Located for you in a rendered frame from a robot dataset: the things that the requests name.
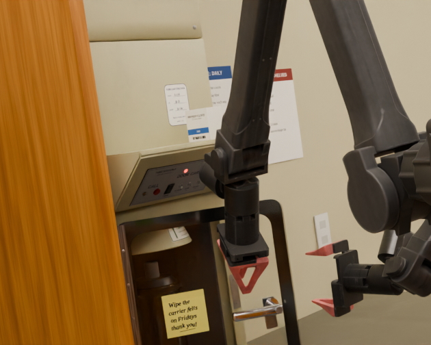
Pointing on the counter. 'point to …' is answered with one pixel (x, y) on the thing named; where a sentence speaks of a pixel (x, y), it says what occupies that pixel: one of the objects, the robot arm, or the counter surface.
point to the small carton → (203, 123)
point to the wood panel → (48, 184)
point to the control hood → (124, 162)
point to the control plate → (161, 174)
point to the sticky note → (185, 313)
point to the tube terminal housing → (149, 105)
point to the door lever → (273, 307)
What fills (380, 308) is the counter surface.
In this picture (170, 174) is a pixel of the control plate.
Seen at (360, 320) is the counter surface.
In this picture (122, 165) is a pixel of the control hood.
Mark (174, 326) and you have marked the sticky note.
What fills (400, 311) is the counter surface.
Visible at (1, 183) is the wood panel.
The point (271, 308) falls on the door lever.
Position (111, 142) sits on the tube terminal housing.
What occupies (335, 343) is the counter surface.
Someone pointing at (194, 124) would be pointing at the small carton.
